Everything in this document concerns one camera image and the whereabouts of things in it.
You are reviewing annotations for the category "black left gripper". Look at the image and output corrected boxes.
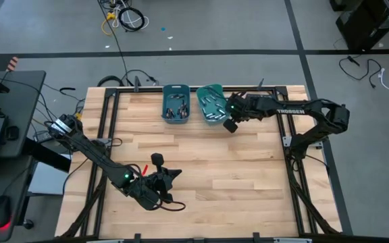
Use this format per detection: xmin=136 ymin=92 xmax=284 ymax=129
xmin=132 ymin=168 xmax=183 ymax=210

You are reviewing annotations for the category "light teal plastic bin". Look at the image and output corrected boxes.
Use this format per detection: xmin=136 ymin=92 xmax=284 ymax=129
xmin=196 ymin=83 xmax=231 ymax=126

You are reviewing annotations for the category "dark teal plastic bin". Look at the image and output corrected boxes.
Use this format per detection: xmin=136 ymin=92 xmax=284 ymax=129
xmin=162 ymin=84 xmax=191 ymax=125

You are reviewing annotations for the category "light grey panel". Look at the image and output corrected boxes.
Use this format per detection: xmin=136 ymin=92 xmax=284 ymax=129
xmin=28 ymin=161 xmax=71 ymax=197

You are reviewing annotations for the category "black desk leg bar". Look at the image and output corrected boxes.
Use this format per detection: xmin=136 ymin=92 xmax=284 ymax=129
xmin=24 ymin=137 xmax=72 ymax=173

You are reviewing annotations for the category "black power brick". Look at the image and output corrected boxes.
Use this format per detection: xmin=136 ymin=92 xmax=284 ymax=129
xmin=33 ymin=131 xmax=54 ymax=143

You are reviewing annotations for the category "white light strip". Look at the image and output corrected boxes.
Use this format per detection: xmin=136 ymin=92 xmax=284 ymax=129
xmin=274 ymin=238 xmax=313 ymax=243

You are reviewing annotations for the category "black equipment cabinet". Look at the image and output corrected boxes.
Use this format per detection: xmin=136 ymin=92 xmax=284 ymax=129
xmin=329 ymin=0 xmax=389 ymax=52

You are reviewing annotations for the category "dark grey desk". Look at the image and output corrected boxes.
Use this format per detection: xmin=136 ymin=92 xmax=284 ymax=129
xmin=0 ymin=155 xmax=36 ymax=242
xmin=0 ymin=70 xmax=47 ymax=159

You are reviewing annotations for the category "small black desk device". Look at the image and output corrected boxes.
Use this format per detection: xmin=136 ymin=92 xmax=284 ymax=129
xmin=4 ymin=125 xmax=20 ymax=141

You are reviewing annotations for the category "black computer mouse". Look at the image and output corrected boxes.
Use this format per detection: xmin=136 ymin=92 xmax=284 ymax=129
xmin=0 ymin=195 xmax=13 ymax=228

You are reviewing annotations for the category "orange black striped object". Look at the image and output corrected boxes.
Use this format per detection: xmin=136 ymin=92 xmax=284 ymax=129
xmin=6 ymin=56 xmax=20 ymax=72

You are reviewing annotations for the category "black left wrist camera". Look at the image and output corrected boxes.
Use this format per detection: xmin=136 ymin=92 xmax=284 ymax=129
xmin=150 ymin=153 xmax=165 ymax=176

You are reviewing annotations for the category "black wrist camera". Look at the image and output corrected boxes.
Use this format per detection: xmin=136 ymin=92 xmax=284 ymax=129
xmin=223 ymin=118 xmax=239 ymax=134
xmin=150 ymin=153 xmax=165 ymax=176

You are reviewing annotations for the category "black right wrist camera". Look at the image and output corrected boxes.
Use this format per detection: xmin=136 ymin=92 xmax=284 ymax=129
xmin=223 ymin=118 xmax=239 ymax=134

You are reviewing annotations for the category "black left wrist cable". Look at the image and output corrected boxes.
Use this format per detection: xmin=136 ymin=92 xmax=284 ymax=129
xmin=153 ymin=200 xmax=187 ymax=213

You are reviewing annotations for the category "black aluminium table frame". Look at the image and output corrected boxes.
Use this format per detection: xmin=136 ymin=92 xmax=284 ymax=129
xmin=58 ymin=86 xmax=342 ymax=242

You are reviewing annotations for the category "thin black curved cable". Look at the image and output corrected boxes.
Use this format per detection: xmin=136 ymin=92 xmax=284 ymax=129
xmin=122 ymin=69 xmax=160 ymax=87

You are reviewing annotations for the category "black cable loop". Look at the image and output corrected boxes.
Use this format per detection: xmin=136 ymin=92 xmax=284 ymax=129
xmin=96 ymin=74 xmax=125 ymax=88

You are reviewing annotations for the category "black power cable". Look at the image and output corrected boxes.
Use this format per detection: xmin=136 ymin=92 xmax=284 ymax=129
xmin=338 ymin=55 xmax=384 ymax=90

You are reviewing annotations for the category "long black floor cable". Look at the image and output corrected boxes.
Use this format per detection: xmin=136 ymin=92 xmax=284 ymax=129
xmin=97 ymin=0 xmax=130 ymax=87

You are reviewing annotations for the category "black coiled cable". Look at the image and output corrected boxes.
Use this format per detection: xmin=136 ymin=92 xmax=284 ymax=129
xmin=118 ymin=7 xmax=146 ymax=33

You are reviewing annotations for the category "white floor cable bundle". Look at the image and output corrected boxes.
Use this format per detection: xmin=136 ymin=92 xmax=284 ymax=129
xmin=111 ymin=0 xmax=150 ymax=30

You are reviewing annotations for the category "yellow floor cable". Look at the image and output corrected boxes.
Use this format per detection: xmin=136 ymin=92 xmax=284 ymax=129
xmin=100 ymin=11 xmax=118 ymax=36

